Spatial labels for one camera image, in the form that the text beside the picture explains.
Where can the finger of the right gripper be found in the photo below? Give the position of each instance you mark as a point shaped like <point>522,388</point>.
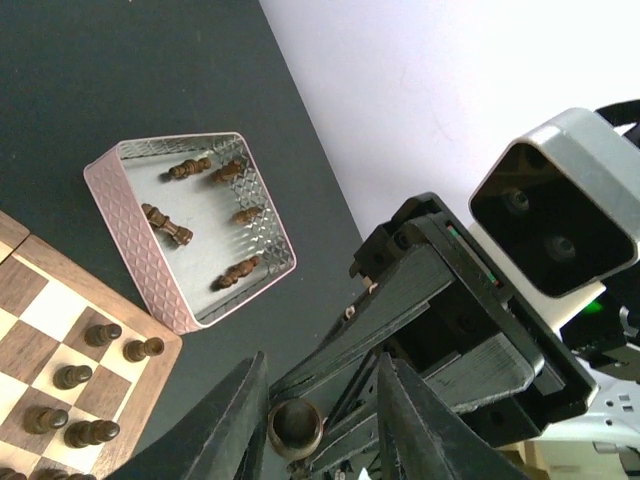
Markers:
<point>402,295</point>
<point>498,368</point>

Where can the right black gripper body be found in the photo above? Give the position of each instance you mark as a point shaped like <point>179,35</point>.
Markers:
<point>479,304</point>

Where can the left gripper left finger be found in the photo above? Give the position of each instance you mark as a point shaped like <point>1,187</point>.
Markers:
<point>222,437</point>

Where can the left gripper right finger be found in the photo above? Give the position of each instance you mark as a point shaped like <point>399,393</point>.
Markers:
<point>420,437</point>

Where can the dark piece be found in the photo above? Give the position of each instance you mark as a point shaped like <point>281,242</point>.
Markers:
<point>295,428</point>

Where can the dark pawn placed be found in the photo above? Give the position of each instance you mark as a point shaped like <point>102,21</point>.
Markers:
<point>40,420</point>
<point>57,474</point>
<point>86,433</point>
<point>71,376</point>
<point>137,350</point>
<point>102,334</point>

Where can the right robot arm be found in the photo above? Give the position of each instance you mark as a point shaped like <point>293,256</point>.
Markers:
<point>601,340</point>

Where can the wooden chess board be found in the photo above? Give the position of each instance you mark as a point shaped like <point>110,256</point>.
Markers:
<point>47,304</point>

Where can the dark queen in tin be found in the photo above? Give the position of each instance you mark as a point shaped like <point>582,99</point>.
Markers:
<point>236,272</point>

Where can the dark pawn in tin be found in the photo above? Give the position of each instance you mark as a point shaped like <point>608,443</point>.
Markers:
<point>246,216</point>

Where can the dark king in tin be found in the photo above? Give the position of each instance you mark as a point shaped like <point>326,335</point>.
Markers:
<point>179,234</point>

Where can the dark knight in tin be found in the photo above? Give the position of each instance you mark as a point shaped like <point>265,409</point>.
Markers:
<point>227,172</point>

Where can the pink-rimmed metal tin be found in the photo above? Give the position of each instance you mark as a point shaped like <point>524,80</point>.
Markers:
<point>174,281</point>

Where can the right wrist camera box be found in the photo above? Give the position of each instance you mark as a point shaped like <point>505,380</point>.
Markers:
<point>560,210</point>

